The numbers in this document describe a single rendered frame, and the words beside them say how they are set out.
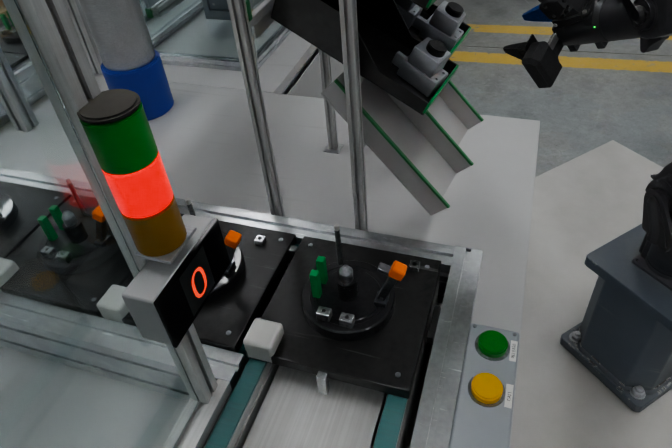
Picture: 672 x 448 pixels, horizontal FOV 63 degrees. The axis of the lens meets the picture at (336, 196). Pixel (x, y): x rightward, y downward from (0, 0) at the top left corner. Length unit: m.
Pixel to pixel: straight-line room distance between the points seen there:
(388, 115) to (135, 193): 0.58
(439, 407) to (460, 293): 0.20
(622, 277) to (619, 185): 0.51
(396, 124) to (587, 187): 0.48
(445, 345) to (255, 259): 0.34
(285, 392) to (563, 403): 0.41
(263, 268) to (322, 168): 0.43
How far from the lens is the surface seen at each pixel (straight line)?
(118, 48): 1.52
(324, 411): 0.81
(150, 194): 0.51
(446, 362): 0.81
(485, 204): 1.18
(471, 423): 0.76
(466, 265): 0.92
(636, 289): 0.81
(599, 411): 0.93
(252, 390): 0.81
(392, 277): 0.76
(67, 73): 0.48
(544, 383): 0.93
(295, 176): 1.26
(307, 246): 0.93
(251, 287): 0.89
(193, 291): 0.59
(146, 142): 0.49
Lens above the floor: 1.63
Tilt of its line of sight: 40 degrees down
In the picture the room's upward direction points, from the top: 6 degrees counter-clockwise
